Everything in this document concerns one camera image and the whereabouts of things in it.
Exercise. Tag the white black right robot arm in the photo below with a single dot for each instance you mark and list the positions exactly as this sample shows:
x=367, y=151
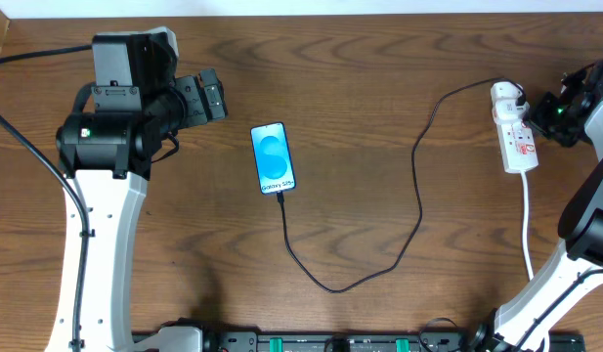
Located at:
x=576, y=266

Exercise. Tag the white power strip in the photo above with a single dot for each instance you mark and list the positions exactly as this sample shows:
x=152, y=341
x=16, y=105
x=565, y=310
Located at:
x=517, y=147

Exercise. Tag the blue Galaxy smartphone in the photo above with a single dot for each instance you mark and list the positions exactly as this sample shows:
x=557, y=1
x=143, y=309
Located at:
x=272, y=158

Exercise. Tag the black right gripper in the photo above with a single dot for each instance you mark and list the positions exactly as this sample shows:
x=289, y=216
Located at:
x=545, y=117

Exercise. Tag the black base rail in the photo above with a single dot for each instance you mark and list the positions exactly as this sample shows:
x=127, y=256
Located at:
x=249, y=341

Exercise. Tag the white USB charger plug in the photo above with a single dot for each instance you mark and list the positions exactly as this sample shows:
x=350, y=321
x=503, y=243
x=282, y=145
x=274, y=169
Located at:
x=509, y=103

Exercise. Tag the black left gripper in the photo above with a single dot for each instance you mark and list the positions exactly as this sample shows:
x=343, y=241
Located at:
x=194, y=101

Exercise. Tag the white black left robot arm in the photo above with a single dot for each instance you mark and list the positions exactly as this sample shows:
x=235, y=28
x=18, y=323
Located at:
x=107, y=147

